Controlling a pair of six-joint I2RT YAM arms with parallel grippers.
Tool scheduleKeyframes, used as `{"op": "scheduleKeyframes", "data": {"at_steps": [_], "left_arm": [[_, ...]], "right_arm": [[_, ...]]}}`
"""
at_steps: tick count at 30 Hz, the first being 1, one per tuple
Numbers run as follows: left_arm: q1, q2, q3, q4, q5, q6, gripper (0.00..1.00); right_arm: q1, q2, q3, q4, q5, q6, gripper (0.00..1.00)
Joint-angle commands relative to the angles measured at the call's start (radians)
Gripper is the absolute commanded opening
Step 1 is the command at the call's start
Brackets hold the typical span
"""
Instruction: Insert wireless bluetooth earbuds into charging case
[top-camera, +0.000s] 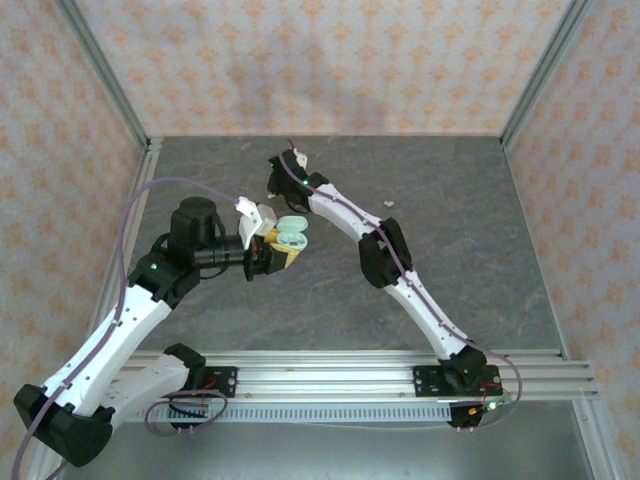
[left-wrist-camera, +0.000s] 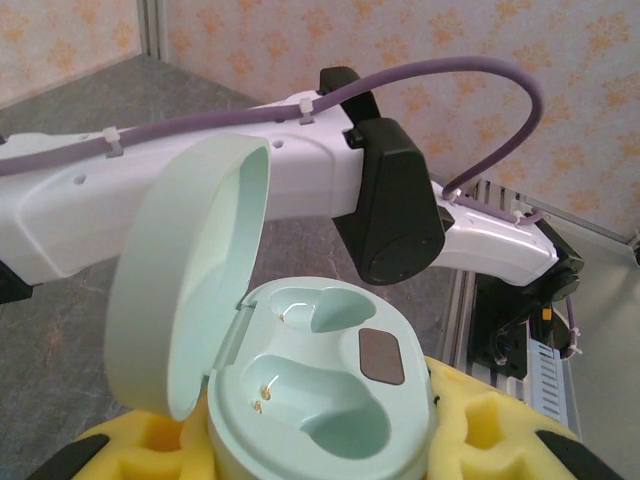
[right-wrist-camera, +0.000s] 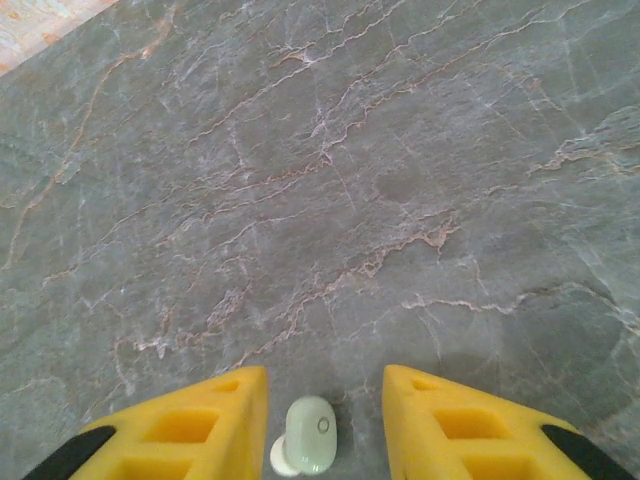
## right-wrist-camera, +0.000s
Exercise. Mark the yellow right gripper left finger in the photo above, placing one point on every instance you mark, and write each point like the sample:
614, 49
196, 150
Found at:
245, 440

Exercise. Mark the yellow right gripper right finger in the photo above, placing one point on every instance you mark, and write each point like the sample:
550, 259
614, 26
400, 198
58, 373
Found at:
400, 440

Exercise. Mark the small pale earbud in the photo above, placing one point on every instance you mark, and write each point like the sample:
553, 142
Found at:
307, 435

